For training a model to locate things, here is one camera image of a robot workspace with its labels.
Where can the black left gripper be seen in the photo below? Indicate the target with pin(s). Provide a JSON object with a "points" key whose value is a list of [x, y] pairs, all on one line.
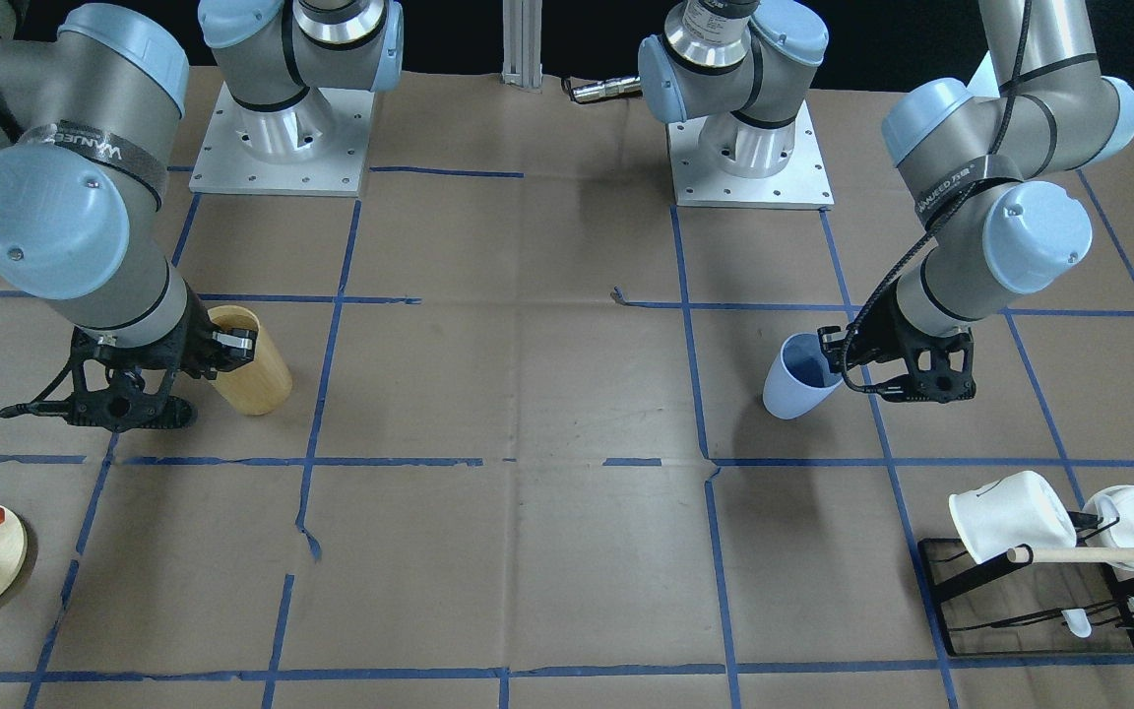
{"points": [[879, 336]]}

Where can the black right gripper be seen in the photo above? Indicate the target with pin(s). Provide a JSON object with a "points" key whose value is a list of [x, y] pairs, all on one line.
{"points": [[195, 340]]}

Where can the light blue plastic cup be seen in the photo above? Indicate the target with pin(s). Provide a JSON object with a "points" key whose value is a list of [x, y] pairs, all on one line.
{"points": [[799, 379]]}

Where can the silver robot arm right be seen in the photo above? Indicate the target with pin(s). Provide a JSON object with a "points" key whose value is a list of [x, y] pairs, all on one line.
{"points": [[87, 123]]}

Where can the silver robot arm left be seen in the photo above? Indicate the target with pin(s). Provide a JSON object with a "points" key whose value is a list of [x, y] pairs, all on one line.
{"points": [[975, 165]]}

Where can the white mug front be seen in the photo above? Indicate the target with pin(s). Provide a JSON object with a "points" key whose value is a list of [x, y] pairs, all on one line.
{"points": [[1021, 509]]}

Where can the silver metal connector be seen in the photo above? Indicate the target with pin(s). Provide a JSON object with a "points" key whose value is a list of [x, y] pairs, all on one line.
{"points": [[612, 88]]}

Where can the brown paper table cover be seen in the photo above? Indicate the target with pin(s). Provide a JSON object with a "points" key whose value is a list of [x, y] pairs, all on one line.
{"points": [[525, 462]]}

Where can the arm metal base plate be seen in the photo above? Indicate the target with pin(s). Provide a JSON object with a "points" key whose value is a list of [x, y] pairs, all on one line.
{"points": [[719, 162], [316, 148]]}

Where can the wooden rack handle rod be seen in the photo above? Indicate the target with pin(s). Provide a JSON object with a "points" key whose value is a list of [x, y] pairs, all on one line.
{"points": [[1024, 554]]}

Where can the black wire cup rack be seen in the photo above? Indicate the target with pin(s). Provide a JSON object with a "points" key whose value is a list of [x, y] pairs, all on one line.
{"points": [[1002, 608]]}

